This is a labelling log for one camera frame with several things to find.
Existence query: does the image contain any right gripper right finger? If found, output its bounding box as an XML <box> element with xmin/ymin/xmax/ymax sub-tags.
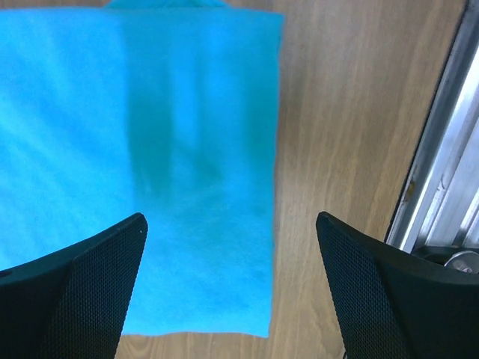
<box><xmin>316</xmin><ymin>212</ymin><xmax>478</xmax><ymax>358</ymax></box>

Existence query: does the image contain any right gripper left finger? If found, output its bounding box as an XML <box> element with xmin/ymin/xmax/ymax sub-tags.
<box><xmin>1</xmin><ymin>213</ymin><xmax>148</xmax><ymax>358</ymax></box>

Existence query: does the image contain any cyan t shirt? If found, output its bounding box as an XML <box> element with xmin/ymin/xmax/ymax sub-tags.
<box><xmin>1</xmin><ymin>1</ymin><xmax>284</xmax><ymax>337</ymax></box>

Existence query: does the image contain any aluminium frame rail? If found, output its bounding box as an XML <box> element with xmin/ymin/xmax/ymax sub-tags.
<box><xmin>385</xmin><ymin>1</ymin><xmax>478</xmax><ymax>253</ymax></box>

